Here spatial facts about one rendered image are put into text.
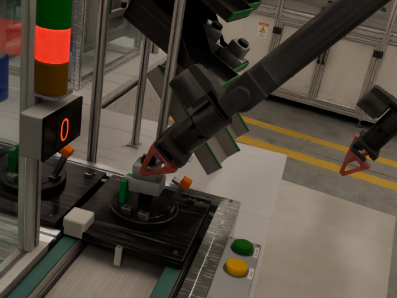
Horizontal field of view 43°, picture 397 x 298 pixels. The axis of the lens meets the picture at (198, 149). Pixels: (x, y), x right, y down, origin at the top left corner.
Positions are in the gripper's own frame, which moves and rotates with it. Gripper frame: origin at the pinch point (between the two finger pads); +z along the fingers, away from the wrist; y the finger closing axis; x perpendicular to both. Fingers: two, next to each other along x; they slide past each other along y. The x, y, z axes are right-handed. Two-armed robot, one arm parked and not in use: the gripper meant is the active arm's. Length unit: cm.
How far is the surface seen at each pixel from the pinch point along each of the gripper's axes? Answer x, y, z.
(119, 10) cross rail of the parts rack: -29.8, -28.2, -4.7
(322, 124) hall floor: 116, -370, 54
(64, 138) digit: -14.1, 18.5, -3.0
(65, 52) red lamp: -23.2, 18.9, -13.6
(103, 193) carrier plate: -0.7, -2.8, 14.6
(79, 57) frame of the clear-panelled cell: -37, -86, 44
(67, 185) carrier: -6.9, -1.9, 19.7
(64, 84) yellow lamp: -20.0, 18.7, -9.8
